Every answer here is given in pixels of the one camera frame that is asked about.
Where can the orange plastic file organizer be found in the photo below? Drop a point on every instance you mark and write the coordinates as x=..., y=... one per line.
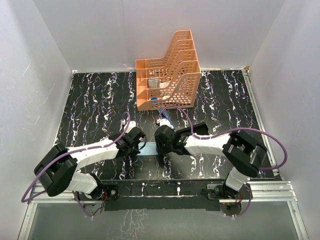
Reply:
x=172, y=79

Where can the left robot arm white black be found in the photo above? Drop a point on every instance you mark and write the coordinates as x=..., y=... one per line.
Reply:
x=58, y=171

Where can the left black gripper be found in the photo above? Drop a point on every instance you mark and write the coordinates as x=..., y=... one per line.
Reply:
x=135, y=152

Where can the black sunglasses case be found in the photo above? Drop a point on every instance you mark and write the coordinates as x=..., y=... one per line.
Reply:
x=199, y=129

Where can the grey packet in organizer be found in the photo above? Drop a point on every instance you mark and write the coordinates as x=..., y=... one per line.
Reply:
x=153, y=83

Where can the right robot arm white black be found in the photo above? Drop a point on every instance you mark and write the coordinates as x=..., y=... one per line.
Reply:
x=245, y=152

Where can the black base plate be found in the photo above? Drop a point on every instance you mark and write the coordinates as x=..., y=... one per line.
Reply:
x=209, y=195

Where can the white paper in organizer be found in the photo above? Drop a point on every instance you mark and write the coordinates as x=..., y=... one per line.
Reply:
x=166, y=88

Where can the aluminium frame rail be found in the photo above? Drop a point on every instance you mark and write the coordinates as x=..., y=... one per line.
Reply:
x=262, y=191

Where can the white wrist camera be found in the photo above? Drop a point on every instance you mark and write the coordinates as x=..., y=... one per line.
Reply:
x=164, y=122
x=127, y=126

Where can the light blue cleaning cloth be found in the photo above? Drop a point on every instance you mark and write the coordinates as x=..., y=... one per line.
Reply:
x=150, y=149

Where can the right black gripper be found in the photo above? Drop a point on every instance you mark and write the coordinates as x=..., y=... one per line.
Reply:
x=160, y=149

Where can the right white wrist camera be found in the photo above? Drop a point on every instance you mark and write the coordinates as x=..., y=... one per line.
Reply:
x=164, y=122

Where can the blue sunglasses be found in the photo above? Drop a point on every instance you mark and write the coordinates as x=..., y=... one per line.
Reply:
x=163, y=114

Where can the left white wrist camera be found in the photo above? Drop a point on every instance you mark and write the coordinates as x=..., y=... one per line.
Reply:
x=127, y=126

